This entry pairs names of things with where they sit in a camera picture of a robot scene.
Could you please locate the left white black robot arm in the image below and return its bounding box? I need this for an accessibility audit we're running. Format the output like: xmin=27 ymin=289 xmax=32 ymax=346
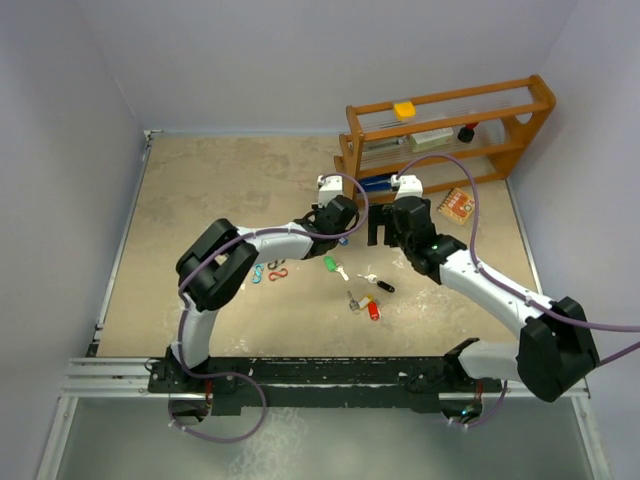
xmin=164 ymin=194 xmax=359 ymax=392

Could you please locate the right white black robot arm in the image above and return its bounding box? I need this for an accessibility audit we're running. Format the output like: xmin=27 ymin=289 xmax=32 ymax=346
xmin=368 ymin=196 xmax=600 ymax=402

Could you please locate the key with black tag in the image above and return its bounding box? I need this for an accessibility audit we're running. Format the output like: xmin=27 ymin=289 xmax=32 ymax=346
xmin=357 ymin=274 xmax=395 ymax=293

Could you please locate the key with green tag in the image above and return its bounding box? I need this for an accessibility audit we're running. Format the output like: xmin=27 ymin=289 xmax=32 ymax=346
xmin=323 ymin=256 xmax=349 ymax=281

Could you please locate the key with red tag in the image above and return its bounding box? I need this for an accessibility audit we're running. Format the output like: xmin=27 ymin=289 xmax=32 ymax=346
xmin=367 ymin=300 xmax=381 ymax=321

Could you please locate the key with yellow tag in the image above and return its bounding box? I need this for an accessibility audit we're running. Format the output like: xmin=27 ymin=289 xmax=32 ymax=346
xmin=347 ymin=291 xmax=374 ymax=314

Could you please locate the black S carabiner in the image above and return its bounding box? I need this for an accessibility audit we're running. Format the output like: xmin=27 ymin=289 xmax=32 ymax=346
xmin=267 ymin=259 xmax=285 ymax=270

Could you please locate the red S carabiner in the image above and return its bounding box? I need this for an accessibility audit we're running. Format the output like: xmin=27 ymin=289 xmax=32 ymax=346
xmin=268 ymin=268 xmax=288 ymax=281

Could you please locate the light blue S carabiner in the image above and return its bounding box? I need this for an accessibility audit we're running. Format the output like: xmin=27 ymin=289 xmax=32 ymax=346
xmin=251 ymin=264 xmax=264 ymax=284

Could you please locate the white box on shelf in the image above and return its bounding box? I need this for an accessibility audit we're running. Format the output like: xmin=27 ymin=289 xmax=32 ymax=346
xmin=409 ymin=127 xmax=453 ymax=152

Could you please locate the yellow cap container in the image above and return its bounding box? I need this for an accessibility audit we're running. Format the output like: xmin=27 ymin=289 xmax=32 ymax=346
xmin=392 ymin=101 xmax=416 ymax=122

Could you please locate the red black bottle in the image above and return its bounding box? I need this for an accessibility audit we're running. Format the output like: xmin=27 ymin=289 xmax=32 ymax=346
xmin=457 ymin=122 xmax=478 ymax=144

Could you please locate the wooden shelf rack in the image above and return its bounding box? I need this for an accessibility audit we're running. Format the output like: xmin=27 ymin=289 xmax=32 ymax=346
xmin=334 ymin=75 xmax=556 ymax=183

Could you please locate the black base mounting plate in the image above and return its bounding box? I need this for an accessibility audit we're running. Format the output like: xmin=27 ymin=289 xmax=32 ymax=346
xmin=148 ymin=355 xmax=501 ymax=416

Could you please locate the blue handled tool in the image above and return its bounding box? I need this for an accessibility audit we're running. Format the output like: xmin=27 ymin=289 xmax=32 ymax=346
xmin=358 ymin=173 xmax=393 ymax=194

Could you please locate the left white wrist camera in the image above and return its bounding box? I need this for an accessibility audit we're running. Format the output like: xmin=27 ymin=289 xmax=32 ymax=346
xmin=317 ymin=175 xmax=343 ymax=207

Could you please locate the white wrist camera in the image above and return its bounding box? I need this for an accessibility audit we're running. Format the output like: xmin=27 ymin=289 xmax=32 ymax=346
xmin=317 ymin=175 xmax=343 ymax=207
xmin=390 ymin=174 xmax=424 ymax=200

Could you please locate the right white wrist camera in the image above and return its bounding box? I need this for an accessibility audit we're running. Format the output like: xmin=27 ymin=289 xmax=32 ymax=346
xmin=390 ymin=174 xmax=424 ymax=200

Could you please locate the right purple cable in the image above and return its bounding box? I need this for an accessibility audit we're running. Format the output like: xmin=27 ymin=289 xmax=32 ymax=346
xmin=394 ymin=153 xmax=640 ymax=431

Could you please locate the purple cable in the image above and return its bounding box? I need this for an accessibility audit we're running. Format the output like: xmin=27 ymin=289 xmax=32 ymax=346
xmin=394 ymin=153 xmax=640 ymax=431
xmin=167 ymin=172 xmax=370 ymax=442

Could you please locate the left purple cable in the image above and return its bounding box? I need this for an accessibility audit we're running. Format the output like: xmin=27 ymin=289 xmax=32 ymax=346
xmin=167 ymin=172 xmax=370 ymax=442

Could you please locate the aluminium rail frame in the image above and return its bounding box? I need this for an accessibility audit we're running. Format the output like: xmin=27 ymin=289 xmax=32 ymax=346
xmin=66 ymin=136 xmax=600 ymax=415

